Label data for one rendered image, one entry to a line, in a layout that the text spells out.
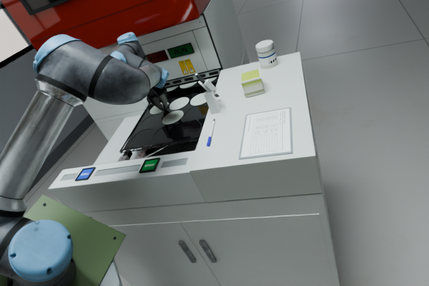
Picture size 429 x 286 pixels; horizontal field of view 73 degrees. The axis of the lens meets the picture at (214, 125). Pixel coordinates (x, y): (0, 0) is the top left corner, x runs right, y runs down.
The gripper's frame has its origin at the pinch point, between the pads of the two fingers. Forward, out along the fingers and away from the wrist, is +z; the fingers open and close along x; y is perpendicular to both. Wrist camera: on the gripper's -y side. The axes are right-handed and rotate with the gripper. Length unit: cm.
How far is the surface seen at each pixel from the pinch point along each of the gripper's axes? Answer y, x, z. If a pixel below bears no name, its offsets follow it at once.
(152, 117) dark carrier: 2.6, 6.0, 1.4
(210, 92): -36.2, -5.9, -13.7
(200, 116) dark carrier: -20.9, -5.6, 1.4
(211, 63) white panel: -7.3, -27.0, -9.3
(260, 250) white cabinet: -59, 11, 37
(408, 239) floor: -80, -54, 91
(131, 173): -33.2, 30.1, -4.8
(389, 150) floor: -46, -106, 91
